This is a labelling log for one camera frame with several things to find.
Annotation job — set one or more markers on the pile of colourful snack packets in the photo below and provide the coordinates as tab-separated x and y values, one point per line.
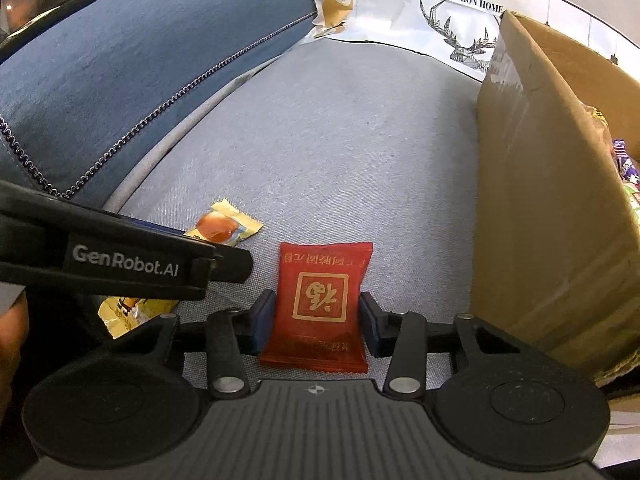
627	170

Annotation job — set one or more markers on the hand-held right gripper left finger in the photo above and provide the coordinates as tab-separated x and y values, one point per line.
262	320

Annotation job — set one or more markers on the yellow snack packet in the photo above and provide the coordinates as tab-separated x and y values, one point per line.
125	312

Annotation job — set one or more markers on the grey printed bed sheet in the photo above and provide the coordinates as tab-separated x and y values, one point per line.
350	135

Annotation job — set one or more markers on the brown cardboard box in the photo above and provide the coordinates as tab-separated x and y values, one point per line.
540	210

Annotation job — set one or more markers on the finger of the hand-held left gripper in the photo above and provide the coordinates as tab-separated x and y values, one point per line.
232	265

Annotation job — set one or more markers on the blue cushion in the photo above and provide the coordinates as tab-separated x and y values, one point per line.
125	70

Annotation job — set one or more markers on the person's left hand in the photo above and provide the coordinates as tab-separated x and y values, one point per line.
11	345

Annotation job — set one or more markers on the orange candy wrapper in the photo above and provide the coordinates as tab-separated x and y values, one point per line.
220	225

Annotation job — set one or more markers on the red square snack packet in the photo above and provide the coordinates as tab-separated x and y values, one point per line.
317	305

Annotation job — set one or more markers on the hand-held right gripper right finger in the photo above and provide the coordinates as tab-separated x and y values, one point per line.
370	325

